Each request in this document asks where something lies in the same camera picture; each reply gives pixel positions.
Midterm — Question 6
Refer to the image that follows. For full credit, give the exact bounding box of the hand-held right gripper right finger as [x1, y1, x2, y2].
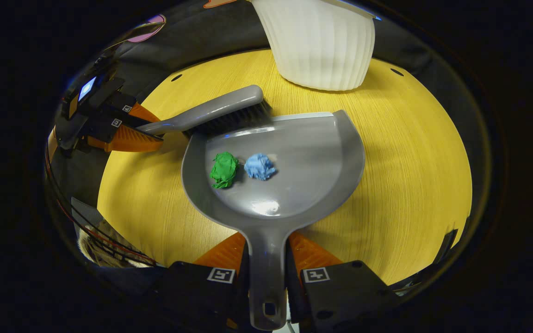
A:
[286, 231, 401, 331]

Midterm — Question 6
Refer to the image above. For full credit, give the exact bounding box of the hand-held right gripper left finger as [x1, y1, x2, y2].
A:
[155, 231, 251, 331]

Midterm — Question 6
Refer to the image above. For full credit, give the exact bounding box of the small grey broom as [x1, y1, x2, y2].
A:
[136, 85, 274, 138]

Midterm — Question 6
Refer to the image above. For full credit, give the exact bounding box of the green paper ball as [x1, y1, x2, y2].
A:
[210, 152, 239, 189]

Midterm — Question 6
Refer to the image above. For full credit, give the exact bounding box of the grey plastic dustpan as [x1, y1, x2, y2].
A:
[181, 110, 366, 331]

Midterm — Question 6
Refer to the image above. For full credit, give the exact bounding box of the blue paper ball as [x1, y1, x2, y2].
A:
[244, 153, 277, 181]

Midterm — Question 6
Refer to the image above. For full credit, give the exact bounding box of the white ribbed garbage bin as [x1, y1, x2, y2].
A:
[250, 0, 376, 92]

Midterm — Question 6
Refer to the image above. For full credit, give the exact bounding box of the grey fabric item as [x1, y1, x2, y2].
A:
[71, 197, 103, 227]

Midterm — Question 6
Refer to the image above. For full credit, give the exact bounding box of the crumpled brown cloth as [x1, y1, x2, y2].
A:
[79, 222, 156, 268]

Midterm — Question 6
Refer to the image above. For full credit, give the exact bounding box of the black desk edge clamp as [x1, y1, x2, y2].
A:
[435, 229, 459, 264]

